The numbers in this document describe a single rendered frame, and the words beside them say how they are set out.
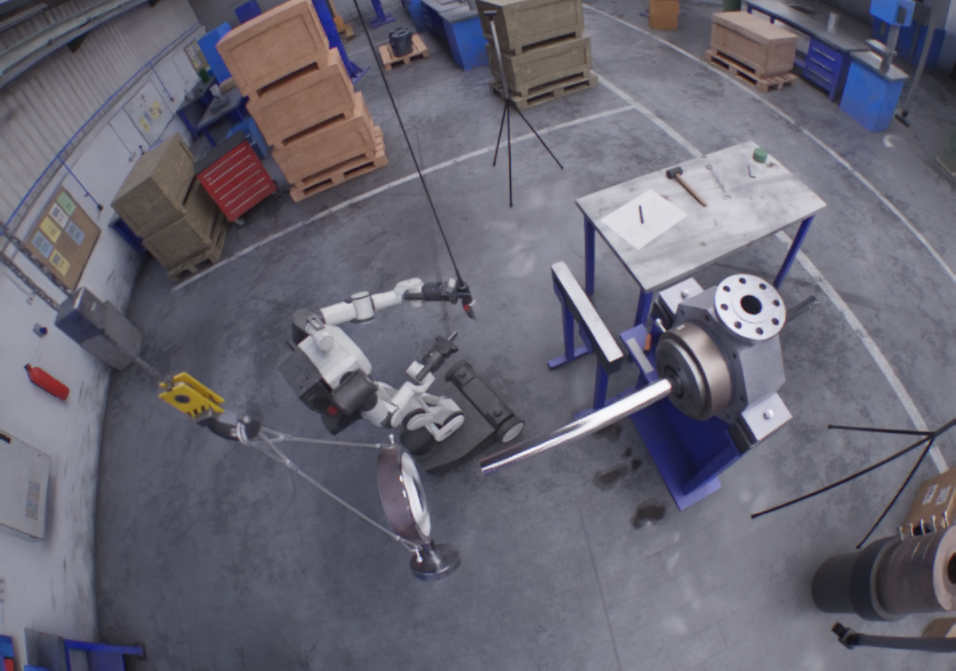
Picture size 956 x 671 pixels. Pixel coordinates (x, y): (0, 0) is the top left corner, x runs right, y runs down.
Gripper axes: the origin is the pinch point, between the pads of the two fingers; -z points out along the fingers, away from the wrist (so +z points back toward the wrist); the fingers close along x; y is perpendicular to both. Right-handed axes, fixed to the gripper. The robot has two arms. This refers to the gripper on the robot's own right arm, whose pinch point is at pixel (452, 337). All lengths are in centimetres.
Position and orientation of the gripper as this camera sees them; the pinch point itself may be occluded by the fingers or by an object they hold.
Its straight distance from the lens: 196.7
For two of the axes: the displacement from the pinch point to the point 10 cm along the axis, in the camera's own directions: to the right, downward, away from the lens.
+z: -6.0, 7.2, -3.5
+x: 7.8, 4.1, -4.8
